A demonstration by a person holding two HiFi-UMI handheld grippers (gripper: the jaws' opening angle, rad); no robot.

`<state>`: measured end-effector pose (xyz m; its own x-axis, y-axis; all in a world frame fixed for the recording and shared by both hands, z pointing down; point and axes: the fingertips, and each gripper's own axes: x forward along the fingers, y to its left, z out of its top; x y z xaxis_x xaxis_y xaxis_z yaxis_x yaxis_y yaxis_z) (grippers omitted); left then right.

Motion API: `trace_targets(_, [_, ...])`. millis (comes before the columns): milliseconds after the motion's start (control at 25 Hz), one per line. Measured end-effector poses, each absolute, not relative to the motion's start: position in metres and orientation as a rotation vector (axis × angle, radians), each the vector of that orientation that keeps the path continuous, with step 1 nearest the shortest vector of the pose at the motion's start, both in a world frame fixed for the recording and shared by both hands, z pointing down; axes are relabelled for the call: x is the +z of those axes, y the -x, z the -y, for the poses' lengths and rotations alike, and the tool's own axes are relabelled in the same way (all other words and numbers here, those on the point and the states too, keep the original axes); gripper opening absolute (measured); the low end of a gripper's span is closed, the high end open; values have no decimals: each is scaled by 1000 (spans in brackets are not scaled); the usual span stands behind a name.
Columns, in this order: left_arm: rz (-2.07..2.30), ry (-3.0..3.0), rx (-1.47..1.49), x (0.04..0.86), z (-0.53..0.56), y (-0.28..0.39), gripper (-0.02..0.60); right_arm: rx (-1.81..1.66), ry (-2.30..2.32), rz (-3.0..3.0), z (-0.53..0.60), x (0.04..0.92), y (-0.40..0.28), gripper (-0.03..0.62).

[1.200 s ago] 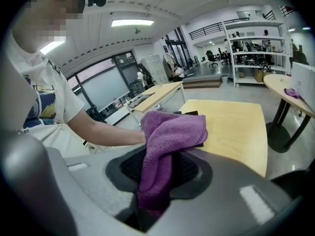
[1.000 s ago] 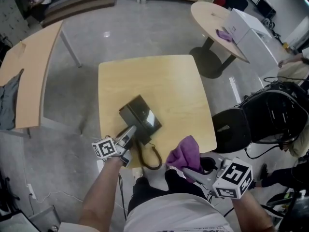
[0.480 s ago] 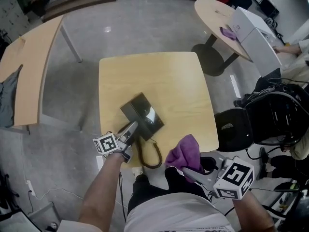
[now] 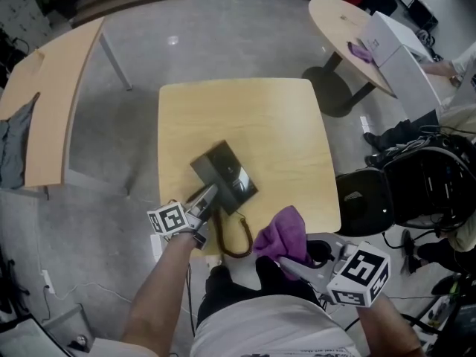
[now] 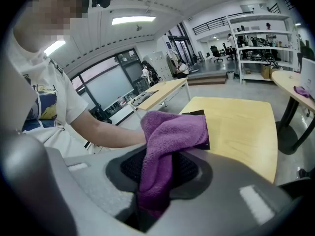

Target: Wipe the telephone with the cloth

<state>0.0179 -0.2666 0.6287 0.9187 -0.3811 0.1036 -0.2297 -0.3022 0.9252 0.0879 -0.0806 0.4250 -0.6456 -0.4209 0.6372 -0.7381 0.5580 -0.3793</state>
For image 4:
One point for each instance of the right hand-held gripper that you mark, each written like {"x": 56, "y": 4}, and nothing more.
{"x": 357, "y": 273}

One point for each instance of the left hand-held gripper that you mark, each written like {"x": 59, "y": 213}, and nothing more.
{"x": 167, "y": 219}

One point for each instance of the purple cloth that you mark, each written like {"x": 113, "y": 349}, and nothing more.
{"x": 282, "y": 233}

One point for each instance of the person's right forearm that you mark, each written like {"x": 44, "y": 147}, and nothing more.
{"x": 386, "y": 325}

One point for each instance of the person's left forearm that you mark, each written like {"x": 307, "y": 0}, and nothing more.
{"x": 160, "y": 292}

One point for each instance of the person's left shoe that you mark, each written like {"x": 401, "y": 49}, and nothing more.
{"x": 215, "y": 262}

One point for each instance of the person's white shirt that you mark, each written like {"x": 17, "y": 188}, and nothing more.
{"x": 267, "y": 329}

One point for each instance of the person's black trousers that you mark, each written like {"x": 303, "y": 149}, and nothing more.
{"x": 238, "y": 292}

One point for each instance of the white power strip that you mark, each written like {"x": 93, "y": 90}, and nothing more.
{"x": 48, "y": 282}

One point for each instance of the long wooden table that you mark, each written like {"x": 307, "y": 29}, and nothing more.
{"x": 59, "y": 87}

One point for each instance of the grey garment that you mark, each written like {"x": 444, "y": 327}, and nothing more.
{"x": 15, "y": 147}

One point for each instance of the tall white box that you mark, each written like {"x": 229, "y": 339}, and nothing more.
{"x": 413, "y": 80}

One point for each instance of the small purple rag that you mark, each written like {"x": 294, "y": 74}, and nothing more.
{"x": 360, "y": 52}

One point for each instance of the round wooden table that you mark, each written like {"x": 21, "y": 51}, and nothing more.
{"x": 334, "y": 21}

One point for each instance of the black box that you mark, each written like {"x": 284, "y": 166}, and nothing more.
{"x": 422, "y": 15}

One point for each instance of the grey locker cabinet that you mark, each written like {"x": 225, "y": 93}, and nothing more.
{"x": 18, "y": 6}

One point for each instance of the square wooden pedestal table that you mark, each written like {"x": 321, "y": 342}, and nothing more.
{"x": 260, "y": 125}

